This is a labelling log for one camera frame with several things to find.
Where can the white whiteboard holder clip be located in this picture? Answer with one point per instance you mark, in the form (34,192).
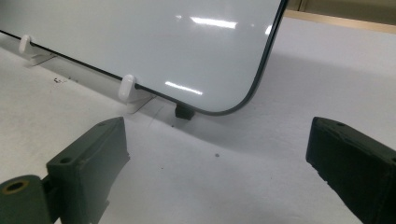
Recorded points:
(127,88)
(25,43)

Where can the small black whiteboard foot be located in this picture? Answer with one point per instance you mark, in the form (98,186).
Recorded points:
(184,112)

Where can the white whiteboard with black rim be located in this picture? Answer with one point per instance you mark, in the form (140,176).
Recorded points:
(149,43)

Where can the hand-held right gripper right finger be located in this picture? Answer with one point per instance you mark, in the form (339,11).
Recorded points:
(358,165)

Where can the beige wooden table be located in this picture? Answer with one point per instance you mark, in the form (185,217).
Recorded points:
(342,21)

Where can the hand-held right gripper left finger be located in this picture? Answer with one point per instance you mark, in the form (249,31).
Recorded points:
(87,168)

